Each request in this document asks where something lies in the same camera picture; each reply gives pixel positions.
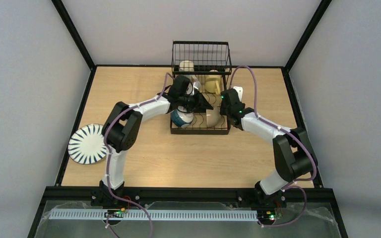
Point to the blue striped white plate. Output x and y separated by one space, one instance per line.
86 145

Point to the white bowl with dark rim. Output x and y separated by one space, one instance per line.
180 119

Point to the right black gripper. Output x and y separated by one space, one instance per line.
226 109

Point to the seashell pattern ceramic mug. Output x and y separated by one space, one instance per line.
188 66

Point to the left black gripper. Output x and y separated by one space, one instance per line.
196 102

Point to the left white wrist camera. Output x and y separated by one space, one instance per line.
195 87

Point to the white slotted cable duct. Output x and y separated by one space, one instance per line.
155 215

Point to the yellow ceramic mug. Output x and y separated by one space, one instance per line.
213 82

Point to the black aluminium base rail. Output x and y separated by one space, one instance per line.
241 197

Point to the plain white bowl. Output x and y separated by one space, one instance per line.
212 117

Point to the black wire dish rack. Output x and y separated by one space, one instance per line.
206 56

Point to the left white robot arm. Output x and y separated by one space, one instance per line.
122 126

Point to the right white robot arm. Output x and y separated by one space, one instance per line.
292 157

